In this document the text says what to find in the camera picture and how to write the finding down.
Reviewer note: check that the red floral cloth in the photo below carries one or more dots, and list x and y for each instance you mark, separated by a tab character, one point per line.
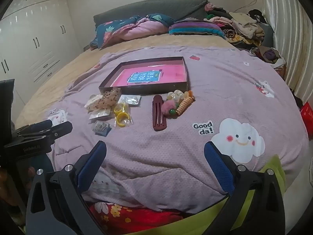
134	217

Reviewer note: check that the clear card packet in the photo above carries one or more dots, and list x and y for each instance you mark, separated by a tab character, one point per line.
100	114

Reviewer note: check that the teal and pink quilt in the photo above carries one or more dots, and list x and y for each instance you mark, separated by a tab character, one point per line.
146	27

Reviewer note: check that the striped pillow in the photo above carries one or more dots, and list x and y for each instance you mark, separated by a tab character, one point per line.
195	28

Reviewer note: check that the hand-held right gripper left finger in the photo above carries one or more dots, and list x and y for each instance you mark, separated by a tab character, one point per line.
89	166

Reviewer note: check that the dark red hair clip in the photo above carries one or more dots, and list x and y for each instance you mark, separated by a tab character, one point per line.
154	112

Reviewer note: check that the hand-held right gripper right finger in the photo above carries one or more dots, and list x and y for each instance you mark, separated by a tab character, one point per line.
217	166

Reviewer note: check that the beige bed sheet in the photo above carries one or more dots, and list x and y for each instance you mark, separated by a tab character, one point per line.
73	63

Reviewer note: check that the red bag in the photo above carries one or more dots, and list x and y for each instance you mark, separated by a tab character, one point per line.
308	115

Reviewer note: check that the person's left hand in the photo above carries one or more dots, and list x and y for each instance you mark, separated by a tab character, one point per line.
31	173

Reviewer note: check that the purple printed blanket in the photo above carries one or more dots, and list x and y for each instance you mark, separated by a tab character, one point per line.
171	146

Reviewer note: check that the dark brown shallow box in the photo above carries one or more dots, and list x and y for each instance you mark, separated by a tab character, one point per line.
146	89

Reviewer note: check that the dotted sheer scrunchie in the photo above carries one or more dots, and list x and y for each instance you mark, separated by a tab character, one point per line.
110	99

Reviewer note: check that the white card packet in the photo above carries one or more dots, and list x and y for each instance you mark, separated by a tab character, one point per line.
58	116

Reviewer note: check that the white striped curtain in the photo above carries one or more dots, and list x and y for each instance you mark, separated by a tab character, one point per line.
288	29

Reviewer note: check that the orange hair claw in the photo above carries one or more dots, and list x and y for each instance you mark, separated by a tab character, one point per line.
188	94

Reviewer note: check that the pile of clothes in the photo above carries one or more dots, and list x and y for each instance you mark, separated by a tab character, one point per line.
244	27

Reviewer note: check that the yellow-green garment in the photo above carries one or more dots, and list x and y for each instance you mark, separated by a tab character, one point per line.
276	169

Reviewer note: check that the grey headboard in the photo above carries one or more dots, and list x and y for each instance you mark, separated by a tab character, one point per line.
146	7

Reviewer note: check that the blue hair clip packet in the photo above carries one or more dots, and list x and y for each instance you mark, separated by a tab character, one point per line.
101	127

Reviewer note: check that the white wardrobe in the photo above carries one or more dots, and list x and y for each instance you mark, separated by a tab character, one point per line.
36	29

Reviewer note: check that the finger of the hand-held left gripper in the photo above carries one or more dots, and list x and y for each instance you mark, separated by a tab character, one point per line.
41	126
61	128

